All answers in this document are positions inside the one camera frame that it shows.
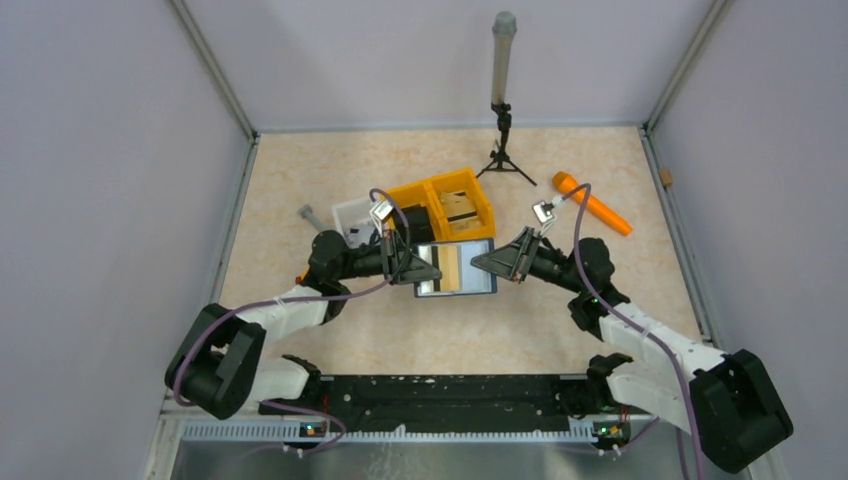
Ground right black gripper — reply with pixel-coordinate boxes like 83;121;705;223
473;226;586;294

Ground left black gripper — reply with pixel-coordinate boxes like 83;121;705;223
335;227;441;284

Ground blue leather card holder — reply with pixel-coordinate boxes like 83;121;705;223
413;238;497;298

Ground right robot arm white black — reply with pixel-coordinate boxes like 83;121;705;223
471;228;795;473

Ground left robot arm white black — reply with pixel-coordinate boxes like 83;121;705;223
164;230;442;420

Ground black object in bin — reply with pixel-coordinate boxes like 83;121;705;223
395;205;435;245

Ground wooden blocks in bin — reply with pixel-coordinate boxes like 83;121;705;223
439;191;480;233

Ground yellow plastic bin left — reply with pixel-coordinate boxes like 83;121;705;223
387;180;447;245

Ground yellow plastic bin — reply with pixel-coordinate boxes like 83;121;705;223
425;168;497;241
387;180;447;245

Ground white plastic bin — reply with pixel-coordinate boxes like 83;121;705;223
332;196;377;248

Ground yellow plastic bin right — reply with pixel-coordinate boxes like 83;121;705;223
425;168;497;241

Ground black tripod stand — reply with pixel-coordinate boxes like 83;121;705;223
476;102;538;187

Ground grey plastic bolt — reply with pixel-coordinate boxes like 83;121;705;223
297;204;331;232

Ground grey microphone on stand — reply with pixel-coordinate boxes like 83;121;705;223
491;11;517;105

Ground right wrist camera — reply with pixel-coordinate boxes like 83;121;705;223
532;201;559;237

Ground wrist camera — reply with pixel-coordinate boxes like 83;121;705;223
369;198;395;231
532;201;559;237

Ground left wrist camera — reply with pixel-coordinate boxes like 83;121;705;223
369;198;395;231

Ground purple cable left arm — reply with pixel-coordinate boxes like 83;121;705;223
172;188;412;409

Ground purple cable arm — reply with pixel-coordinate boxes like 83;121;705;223
559;183;707;480
172;188;412;409

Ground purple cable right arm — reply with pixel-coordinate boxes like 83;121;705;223
559;183;707;480

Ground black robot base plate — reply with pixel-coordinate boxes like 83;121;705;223
291;374;639;433

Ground small wooden piece on rail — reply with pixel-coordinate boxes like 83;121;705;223
658;168;674;188

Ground white cable duct strip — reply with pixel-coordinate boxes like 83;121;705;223
181;420;597;443

